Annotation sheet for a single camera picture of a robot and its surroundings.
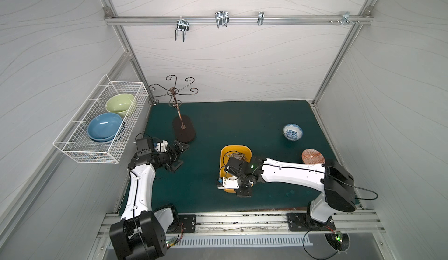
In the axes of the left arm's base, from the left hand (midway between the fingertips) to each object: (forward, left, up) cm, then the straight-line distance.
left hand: (186, 153), depth 79 cm
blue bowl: (0, +28, +19) cm, 34 cm away
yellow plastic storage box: (+9, -27, -15) cm, 32 cm away
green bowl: (+13, +28, +19) cm, 36 cm away
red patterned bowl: (+7, -64, -14) cm, 66 cm away
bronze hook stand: (+25, +9, -13) cm, 29 cm away
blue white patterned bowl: (+23, -58, -15) cm, 64 cm away
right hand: (-11, -24, -10) cm, 28 cm away
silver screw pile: (+7, -25, -16) cm, 31 cm away
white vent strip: (-32, -2, -16) cm, 36 cm away
